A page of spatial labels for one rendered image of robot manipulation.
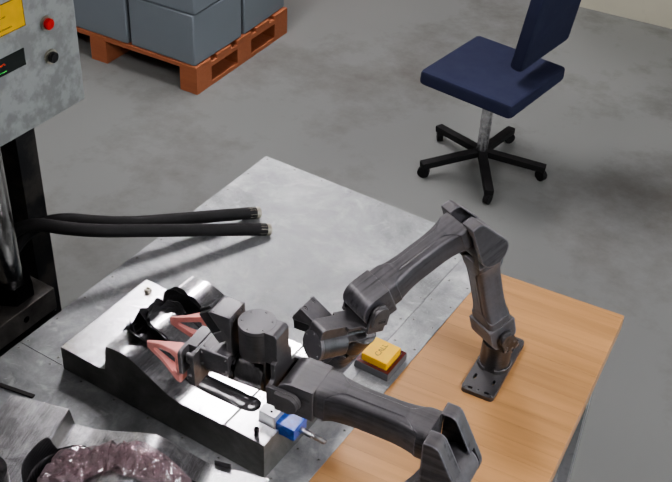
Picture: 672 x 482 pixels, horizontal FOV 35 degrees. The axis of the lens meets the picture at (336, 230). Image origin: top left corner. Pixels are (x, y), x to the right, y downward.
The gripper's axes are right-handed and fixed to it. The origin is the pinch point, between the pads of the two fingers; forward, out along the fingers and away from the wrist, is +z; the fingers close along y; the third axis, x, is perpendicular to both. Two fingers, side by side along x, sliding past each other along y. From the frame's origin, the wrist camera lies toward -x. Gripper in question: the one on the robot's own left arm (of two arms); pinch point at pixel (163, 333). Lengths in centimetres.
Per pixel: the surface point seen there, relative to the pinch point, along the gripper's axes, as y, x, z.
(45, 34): -59, -10, 71
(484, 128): -245, 99, 30
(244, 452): -11.3, 35.2, -6.5
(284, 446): -17.4, 36.9, -11.5
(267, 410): -16.4, 27.9, -8.6
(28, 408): 3.9, 27.5, 29.4
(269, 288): -58, 39, 16
